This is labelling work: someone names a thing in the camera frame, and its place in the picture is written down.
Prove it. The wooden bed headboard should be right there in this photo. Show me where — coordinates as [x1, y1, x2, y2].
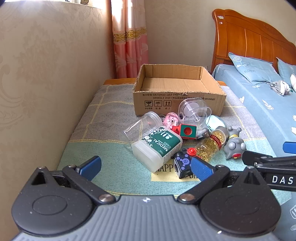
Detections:
[211, 9, 296, 75]

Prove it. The white box with green label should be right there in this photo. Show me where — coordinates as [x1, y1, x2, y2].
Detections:
[132, 126, 183, 173]

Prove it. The blue flower print pillow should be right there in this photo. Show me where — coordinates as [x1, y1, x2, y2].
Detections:
[277, 57, 296, 81]
[228, 52, 281, 85]

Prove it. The red toy truck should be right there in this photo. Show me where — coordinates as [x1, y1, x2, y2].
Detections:
[171, 123, 197, 139]

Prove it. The pink patterned curtain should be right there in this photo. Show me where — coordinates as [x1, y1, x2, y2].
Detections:
[110, 0, 149, 79]

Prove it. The golden capsule bottle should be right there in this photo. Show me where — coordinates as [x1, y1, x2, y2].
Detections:
[193, 129, 230, 163]

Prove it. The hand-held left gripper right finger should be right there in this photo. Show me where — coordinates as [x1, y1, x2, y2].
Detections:
[177, 156, 266, 205]

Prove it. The blue printed bed sheet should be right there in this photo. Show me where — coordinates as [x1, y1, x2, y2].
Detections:
[211, 64, 296, 241]

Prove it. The clear plastic jar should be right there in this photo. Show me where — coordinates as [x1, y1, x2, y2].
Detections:
[122, 111, 163, 149]

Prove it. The crumpled grey cloth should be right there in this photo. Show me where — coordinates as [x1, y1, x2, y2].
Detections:
[269, 80, 292, 96]

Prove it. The light blue toy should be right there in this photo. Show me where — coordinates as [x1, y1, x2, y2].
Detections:
[205, 115, 226, 131]

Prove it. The grey round-eared toy figure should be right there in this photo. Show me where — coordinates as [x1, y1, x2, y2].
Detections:
[223, 126, 247, 161]

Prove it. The clear container with white spool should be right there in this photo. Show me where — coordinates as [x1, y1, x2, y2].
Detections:
[178, 97, 212, 130]

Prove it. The pink figurine toy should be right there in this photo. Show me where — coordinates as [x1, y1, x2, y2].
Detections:
[162, 112, 179, 130]

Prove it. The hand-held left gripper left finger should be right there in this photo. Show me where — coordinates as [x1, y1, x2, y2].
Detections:
[30, 156, 116, 205]

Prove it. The cardboard box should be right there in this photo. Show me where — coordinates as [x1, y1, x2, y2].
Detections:
[132, 64, 227, 116]

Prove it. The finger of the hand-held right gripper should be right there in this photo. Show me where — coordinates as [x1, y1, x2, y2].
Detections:
[283, 141, 296, 154]
[242, 151, 296, 167]

